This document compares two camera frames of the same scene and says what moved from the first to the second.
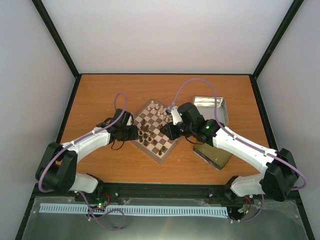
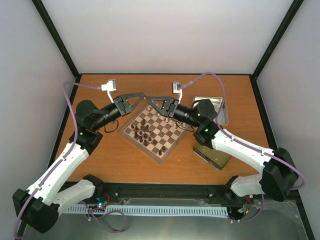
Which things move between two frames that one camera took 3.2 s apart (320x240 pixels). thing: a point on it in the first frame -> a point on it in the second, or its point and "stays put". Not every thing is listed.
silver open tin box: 205,105 stays put
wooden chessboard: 150,139 stays put
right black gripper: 171,134 -> 169,105
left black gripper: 134,134 -> 118,100
